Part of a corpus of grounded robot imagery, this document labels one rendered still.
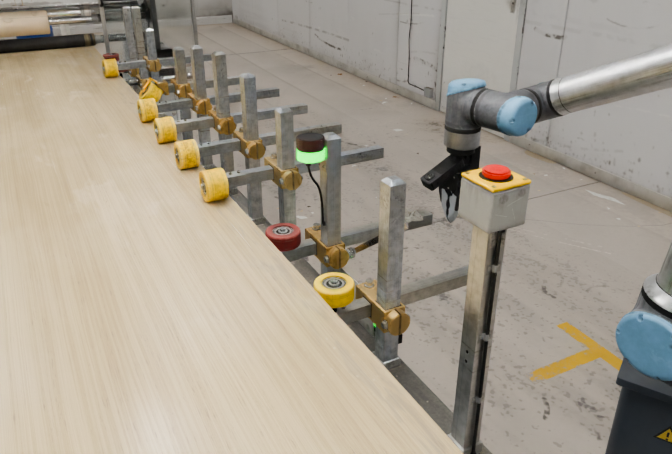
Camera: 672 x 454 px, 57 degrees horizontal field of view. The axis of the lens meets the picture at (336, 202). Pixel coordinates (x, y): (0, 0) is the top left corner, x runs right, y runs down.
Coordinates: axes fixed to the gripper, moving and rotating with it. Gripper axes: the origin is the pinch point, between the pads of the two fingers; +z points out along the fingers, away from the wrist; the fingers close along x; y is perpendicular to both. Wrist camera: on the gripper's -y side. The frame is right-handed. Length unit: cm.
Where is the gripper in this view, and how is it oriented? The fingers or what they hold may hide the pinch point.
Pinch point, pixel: (448, 218)
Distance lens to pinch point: 166.4
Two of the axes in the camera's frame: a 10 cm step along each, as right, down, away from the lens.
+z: 0.0, 9.1, 4.2
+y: 8.8, -2.0, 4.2
